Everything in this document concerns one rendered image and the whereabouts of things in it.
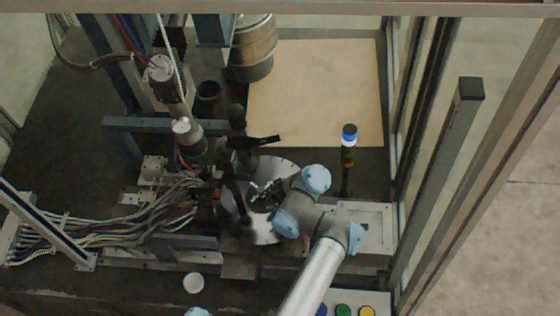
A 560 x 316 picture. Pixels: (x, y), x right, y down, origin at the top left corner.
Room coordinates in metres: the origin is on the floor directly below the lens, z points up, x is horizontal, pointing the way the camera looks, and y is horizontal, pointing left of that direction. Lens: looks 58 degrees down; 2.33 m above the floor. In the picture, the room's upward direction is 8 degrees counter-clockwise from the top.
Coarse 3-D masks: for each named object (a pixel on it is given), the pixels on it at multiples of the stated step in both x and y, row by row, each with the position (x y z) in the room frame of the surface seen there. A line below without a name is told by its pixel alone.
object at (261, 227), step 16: (256, 160) 0.88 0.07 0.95; (272, 160) 0.88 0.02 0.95; (288, 160) 0.87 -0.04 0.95; (256, 176) 0.82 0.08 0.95; (272, 176) 0.81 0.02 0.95; (224, 192) 0.78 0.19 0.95; (224, 208) 0.72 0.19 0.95; (240, 208) 0.71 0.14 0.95; (224, 224) 0.66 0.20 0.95; (240, 224) 0.65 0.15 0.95; (256, 224) 0.64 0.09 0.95; (272, 224) 0.64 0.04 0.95; (256, 240) 0.59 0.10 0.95; (272, 240) 0.58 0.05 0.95
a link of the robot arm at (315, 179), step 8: (304, 168) 0.63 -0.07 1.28; (312, 168) 0.61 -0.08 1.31; (320, 168) 0.61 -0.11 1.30; (296, 176) 0.62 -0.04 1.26; (304, 176) 0.60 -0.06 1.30; (312, 176) 0.59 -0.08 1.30; (320, 176) 0.59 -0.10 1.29; (328, 176) 0.59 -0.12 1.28; (296, 184) 0.59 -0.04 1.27; (304, 184) 0.58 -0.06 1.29; (312, 184) 0.57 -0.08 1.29; (320, 184) 0.57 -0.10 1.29; (328, 184) 0.57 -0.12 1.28; (312, 192) 0.56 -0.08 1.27; (320, 192) 0.56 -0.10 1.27
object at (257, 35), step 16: (240, 16) 1.51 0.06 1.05; (256, 16) 1.50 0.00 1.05; (272, 16) 1.46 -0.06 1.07; (240, 32) 1.38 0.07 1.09; (256, 32) 1.39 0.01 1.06; (272, 32) 1.45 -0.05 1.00; (240, 48) 1.38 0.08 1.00; (256, 48) 1.39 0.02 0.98; (272, 48) 1.44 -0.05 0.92; (240, 64) 1.38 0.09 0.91; (256, 64) 1.43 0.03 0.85; (272, 64) 1.49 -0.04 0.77; (240, 80) 1.42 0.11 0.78; (256, 80) 1.41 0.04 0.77
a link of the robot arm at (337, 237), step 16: (320, 224) 0.47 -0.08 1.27; (336, 224) 0.46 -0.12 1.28; (352, 224) 0.46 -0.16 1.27; (320, 240) 0.43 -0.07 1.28; (336, 240) 0.42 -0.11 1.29; (352, 240) 0.42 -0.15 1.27; (320, 256) 0.38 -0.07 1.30; (336, 256) 0.38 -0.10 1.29; (304, 272) 0.35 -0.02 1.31; (320, 272) 0.34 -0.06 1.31; (304, 288) 0.30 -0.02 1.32; (320, 288) 0.30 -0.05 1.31; (288, 304) 0.27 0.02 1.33; (304, 304) 0.27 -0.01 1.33
